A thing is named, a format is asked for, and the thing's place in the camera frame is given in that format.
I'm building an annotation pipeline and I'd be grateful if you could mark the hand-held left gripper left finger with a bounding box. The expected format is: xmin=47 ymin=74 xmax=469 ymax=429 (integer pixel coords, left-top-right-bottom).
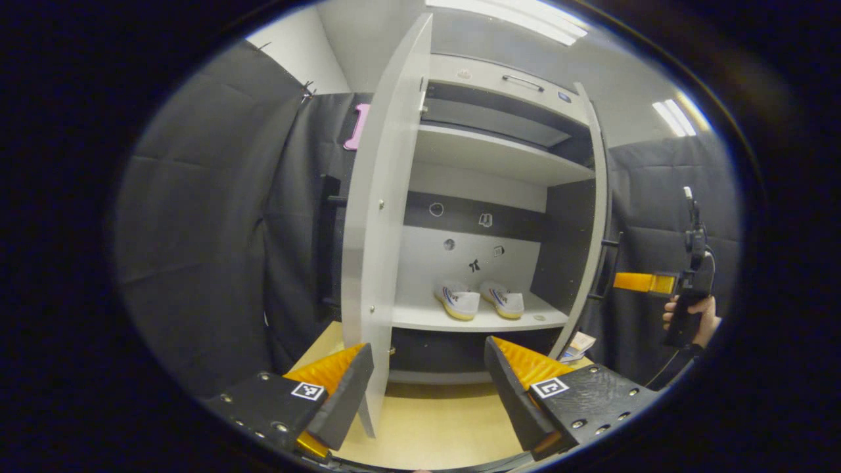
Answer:
xmin=204 ymin=342 xmax=375 ymax=461

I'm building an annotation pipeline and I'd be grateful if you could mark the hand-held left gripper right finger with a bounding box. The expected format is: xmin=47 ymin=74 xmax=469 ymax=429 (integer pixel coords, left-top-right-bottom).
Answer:
xmin=484 ymin=335 xmax=658 ymax=464

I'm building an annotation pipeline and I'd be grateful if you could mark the white cabinet door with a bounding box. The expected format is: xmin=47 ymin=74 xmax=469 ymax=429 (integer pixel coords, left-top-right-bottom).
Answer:
xmin=340 ymin=13 xmax=434 ymax=439
xmin=549 ymin=82 xmax=622 ymax=361

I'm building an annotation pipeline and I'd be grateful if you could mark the white shoe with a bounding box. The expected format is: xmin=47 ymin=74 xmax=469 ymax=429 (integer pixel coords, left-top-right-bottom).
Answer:
xmin=434 ymin=282 xmax=481 ymax=322
xmin=478 ymin=281 xmax=525 ymax=321

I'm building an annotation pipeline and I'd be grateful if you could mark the white shoe cabinet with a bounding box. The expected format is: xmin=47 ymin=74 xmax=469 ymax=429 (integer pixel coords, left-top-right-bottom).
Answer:
xmin=391 ymin=53 xmax=612 ymax=385

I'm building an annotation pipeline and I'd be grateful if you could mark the ceiling light panel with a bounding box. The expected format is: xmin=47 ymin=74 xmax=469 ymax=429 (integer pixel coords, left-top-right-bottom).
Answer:
xmin=652 ymin=99 xmax=697 ymax=137
xmin=426 ymin=0 xmax=589 ymax=47

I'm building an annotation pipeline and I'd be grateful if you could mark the metal drawer handle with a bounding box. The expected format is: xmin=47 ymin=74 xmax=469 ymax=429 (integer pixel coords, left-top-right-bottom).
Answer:
xmin=503 ymin=74 xmax=546 ymax=93

